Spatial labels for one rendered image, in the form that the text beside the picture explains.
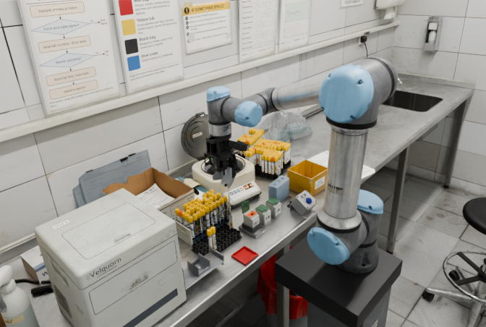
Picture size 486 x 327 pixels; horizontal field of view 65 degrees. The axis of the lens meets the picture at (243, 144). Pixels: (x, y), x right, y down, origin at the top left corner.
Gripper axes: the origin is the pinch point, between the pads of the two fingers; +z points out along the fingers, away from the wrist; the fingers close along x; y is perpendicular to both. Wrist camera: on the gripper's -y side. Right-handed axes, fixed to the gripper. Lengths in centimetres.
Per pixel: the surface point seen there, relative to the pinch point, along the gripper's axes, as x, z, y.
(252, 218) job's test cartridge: 6.4, 14.9, -5.0
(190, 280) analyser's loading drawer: 10.4, 18.0, 28.4
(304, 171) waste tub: -2, 18, -51
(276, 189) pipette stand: 3.0, 12.6, -23.8
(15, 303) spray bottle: -9, 8, 70
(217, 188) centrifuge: -17.8, 14.0, -10.3
